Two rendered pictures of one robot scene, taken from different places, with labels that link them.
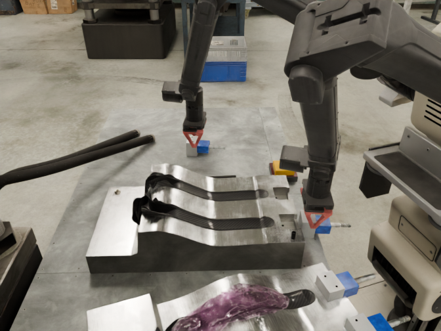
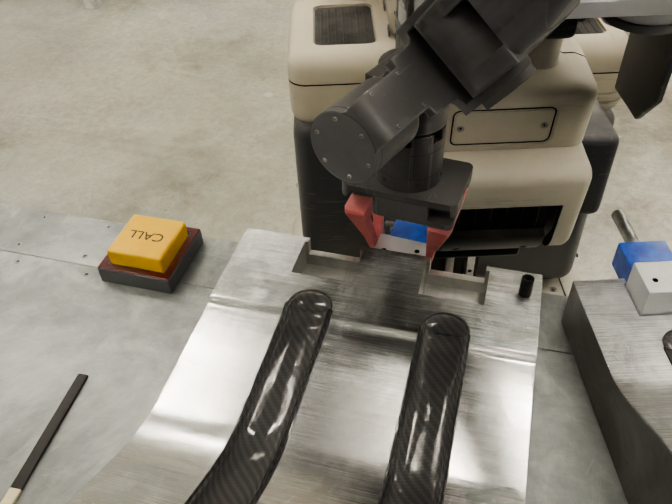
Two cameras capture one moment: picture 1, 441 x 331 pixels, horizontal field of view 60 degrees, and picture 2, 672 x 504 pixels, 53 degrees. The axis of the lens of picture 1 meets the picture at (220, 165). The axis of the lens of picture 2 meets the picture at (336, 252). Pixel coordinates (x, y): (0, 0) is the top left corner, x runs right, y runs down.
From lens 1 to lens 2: 73 cm
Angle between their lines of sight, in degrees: 54
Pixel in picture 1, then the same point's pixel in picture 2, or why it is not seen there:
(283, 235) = (510, 311)
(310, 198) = (431, 193)
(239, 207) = (350, 382)
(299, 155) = (411, 92)
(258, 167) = (83, 303)
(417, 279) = (563, 181)
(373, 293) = not seen: hidden behind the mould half
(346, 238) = not seen: hidden behind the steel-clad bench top
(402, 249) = (495, 165)
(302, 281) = (636, 338)
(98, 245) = not seen: outside the picture
